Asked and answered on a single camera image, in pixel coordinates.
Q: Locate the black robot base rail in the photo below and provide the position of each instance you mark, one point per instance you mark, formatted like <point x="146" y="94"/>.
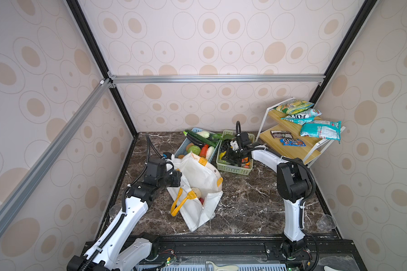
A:
<point x="320" y="252"/>

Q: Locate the horizontal aluminium frame bar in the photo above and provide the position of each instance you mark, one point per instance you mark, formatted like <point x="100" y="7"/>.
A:
<point x="170" y="79"/>

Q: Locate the dark grape bunch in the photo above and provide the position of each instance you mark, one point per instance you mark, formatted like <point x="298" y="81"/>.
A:
<point x="225" y="145"/>

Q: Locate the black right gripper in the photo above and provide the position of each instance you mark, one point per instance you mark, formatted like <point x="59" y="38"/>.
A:
<point x="231" y="158"/>

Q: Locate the light blue plastic basket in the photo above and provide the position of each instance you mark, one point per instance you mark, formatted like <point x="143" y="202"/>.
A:
<point x="182" y="150"/>

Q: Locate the black corner frame post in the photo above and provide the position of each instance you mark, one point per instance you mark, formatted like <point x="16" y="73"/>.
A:
<point x="86" y="32"/>

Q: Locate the long green cucumber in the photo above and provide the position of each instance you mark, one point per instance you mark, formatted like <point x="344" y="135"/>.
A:
<point x="200" y="138"/>

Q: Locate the white teal snack bag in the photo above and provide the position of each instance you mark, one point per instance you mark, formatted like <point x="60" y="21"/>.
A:
<point x="303" y="117"/>

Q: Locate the blue candy packet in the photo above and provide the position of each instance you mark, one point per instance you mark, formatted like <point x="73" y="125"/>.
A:
<point x="292" y="142"/>

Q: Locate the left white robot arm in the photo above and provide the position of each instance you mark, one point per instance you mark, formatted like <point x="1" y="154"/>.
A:
<point x="106" y="254"/>

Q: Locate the white canvas grocery bag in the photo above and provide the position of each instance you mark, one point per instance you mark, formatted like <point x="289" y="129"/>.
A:
<point x="196" y="172"/>

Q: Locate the left aluminium frame bar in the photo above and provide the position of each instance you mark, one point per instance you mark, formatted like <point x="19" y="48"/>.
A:
<point x="19" y="196"/>

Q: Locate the red orange pepper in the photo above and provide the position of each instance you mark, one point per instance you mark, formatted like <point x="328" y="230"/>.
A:
<point x="204" y="151"/>

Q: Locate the green cabbage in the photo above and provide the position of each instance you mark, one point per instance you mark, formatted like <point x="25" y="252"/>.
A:
<point x="194" y="149"/>

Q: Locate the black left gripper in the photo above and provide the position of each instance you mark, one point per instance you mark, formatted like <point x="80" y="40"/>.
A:
<point x="176" y="175"/>

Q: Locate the dark candy packet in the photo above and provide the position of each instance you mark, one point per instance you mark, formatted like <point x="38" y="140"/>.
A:
<point x="281" y="134"/>

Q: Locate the wooden two tier shelf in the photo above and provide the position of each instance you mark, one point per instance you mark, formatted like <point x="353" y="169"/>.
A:
<point x="272" y="121"/>

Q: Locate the black right corner post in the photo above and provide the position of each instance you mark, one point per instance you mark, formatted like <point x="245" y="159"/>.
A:
<point x="349" y="38"/>

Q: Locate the green leafy vegetable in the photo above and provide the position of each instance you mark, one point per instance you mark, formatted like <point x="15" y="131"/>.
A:
<point x="221" y="136"/>

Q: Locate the dark purple eggplant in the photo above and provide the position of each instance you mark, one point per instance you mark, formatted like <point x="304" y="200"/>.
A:
<point x="194" y="140"/>

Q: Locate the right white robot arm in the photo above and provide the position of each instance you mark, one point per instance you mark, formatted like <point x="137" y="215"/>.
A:
<point x="295" y="184"/>

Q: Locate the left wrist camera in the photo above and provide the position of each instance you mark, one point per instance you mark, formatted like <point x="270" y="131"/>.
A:
<point x="157" y="169"/>

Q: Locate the pale white green squash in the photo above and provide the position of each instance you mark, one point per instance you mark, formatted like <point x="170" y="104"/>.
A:
<point x="204" y="134"/>

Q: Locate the white chinese cabbage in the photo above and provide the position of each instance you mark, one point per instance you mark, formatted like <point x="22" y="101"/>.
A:
<point x="209" y="153"/>

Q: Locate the yellow wrinkled lemon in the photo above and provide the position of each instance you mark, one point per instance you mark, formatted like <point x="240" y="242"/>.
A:
<point x="221" y="155"/>

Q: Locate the yellow green snack bag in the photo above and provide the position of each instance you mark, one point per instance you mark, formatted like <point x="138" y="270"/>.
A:
<point x="294" y="106"/>

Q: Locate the pale green plastic basket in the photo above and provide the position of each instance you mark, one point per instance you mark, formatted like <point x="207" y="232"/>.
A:
<point x="224" y="165"/>

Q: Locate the clear plastic cup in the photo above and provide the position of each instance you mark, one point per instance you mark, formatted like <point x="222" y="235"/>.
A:
<point x="326" y="223"/>

